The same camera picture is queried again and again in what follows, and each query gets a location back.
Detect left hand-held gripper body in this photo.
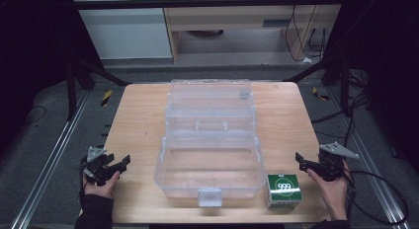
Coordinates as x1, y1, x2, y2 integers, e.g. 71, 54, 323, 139
81, 145, 116, 187

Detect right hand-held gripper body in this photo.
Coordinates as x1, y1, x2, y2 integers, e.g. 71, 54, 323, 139
309, 141, 361, 183

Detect person's left hand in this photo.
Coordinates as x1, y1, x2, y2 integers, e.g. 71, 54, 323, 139
82, 170, 122, 199

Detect person's right hand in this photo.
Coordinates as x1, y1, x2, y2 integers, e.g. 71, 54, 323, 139
306, 160, 351, 221

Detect green and white carton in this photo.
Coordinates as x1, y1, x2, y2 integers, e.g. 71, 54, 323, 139
265, 173, 303, 209

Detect yellow black floor tape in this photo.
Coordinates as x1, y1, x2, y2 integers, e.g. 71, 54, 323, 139
311, 86, 331, 102
100, 88, 114, 108

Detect black metal stand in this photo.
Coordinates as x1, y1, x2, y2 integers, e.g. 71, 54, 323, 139
64, 55, 131, 122
284, 52, 353, 117

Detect clear plastic storage box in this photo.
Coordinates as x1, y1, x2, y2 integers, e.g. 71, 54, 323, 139
154, 78, 268, 208

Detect dark curtain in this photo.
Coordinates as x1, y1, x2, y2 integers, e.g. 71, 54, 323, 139
0, 0, 102, 158
324, 0, 419, 178

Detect white cabinet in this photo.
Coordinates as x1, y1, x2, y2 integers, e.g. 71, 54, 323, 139
69, 0, 173, 61

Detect light wooden desk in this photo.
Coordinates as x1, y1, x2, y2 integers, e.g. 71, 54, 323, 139
159, 0, 342, 63

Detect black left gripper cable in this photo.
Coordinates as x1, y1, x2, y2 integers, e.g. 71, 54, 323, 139
77, 155, 88, 203

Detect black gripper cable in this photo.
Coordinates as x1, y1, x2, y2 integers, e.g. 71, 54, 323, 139
344, 163, 410, 226
77, 155, 88, 203

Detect aluminium floor rail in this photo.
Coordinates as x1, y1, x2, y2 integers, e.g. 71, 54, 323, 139
10, 90, 92, 229
324, 86, 411, 229

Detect black floor cables bundle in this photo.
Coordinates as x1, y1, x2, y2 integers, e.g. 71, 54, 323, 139
310, 70, 372, 140

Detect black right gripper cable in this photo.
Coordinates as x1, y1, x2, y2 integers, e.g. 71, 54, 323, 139
344, 163, 410, 226

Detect black floor cable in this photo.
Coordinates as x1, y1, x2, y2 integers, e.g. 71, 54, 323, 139
23, 105, 47, 125

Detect black cables under desk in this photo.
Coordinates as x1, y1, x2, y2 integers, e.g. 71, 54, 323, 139
284, 4, 331, 63

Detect black horizontal frame bar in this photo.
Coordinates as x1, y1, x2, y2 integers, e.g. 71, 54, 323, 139
72, 0, 346, 11

